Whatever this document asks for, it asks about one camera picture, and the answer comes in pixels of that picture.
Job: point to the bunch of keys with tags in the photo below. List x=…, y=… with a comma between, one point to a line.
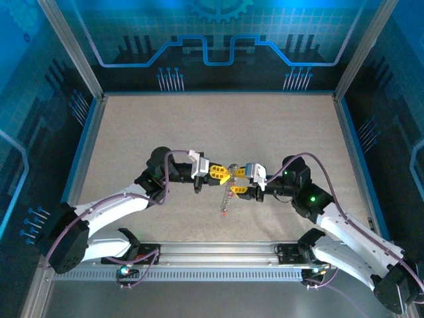
x=228, y=195

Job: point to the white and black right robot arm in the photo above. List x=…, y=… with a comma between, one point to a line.
x=351, y=232

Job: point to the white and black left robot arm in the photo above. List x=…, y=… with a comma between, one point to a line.
x=112, y=205

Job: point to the small LED circuit board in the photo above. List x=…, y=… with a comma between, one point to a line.
x=125, y=271
x=314, y=271

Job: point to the grey metal panel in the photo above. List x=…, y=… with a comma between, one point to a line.
x=215, y=301

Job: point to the blue circuit print panel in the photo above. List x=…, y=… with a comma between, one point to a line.
x=404, y=99
x=132, y=20
x=20, y=99

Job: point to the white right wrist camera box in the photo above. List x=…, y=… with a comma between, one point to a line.
x=255, y=174

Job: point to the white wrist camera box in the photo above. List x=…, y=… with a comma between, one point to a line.
x=255, y=174
x=199, y=165

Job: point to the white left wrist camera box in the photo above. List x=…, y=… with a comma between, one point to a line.
x=199, y=165

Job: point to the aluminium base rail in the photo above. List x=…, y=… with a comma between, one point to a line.
x=215, y=253

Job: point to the aluminium frame post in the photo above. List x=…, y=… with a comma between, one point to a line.
x=71, y=49
x=364, y=49

